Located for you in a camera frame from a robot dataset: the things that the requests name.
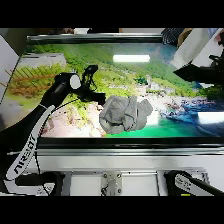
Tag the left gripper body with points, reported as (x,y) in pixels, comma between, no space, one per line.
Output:
(95,98)

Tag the grey garment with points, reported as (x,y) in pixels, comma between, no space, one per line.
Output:
(125,113)

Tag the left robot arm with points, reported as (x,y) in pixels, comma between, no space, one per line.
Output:
(31,128)

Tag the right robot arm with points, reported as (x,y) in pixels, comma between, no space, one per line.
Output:
(200,74)

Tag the dark striped garment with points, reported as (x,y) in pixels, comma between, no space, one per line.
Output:
(171,35)

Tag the white garment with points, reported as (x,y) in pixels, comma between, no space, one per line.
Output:
(188,46)
(213,45)

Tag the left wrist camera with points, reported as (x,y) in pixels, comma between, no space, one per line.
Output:
(90,70)

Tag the silver frame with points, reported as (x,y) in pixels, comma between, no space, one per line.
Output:
(133,157)

